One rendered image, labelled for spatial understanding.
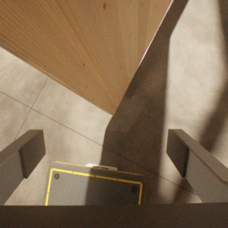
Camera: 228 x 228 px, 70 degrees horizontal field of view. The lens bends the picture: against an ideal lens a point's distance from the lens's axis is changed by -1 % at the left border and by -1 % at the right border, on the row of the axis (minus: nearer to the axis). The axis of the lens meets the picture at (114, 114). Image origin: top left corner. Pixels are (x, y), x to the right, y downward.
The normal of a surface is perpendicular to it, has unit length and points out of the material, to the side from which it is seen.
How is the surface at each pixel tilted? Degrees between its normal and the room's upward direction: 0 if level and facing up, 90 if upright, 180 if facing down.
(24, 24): 90
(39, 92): 0
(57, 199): 0
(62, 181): 0
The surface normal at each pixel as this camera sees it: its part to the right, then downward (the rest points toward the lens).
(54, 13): 0.88, 0.44
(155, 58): -0.11, -0.14
